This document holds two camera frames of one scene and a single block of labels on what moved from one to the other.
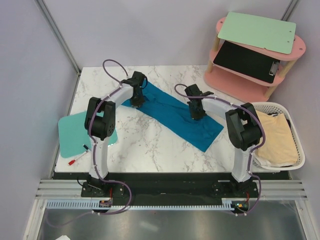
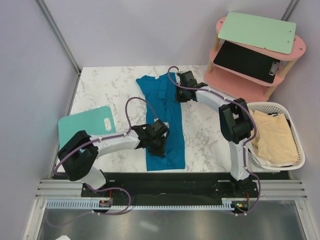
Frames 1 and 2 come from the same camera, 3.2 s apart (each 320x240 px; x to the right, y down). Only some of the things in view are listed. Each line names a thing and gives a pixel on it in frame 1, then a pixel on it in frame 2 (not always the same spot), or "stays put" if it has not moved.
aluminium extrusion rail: x=71 y=189 stays put
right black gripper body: x=196 y=114 → x=180 y=95
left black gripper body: x=137 y=100 → x=157 y=147
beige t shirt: x=279 y=146 stays put
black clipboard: x=254 y=63 stays put
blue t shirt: x=175 y=112 → x=162 y=103
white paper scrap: x=63 y=237 stays put
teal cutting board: x=73 y=134 stays put
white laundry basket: x=272 y=108 stays put
